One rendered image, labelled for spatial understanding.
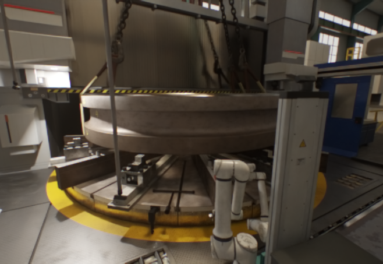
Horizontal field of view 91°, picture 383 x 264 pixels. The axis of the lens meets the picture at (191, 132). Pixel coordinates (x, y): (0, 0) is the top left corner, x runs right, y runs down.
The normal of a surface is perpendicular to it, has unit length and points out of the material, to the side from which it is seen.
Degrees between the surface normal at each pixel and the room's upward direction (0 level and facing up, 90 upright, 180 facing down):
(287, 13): 90
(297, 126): 90
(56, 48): 90
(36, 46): 90
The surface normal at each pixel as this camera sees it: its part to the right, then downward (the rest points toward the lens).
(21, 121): 0.47, 0.17
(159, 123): -0.17, 0.19
